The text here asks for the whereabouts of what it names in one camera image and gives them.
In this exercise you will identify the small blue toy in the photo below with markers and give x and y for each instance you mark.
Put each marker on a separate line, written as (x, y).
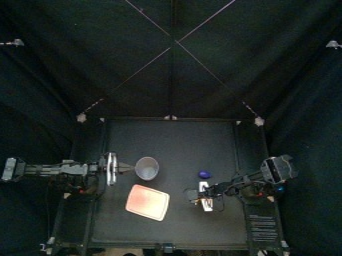
(204, 174)

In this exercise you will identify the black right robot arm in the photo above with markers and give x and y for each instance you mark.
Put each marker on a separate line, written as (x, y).
(262, 176)

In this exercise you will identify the metal frame bracket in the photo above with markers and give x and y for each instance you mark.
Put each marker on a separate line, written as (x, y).
(332, 44)
(15, 42)

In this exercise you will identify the pink cutting board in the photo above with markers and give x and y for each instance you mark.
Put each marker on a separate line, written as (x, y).
(147, 202)

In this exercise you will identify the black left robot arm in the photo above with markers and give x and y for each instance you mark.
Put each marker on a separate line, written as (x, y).
(48, 169)

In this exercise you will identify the grey frame corner joint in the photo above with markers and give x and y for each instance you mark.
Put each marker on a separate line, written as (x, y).
(81, 117)
(259, 121)

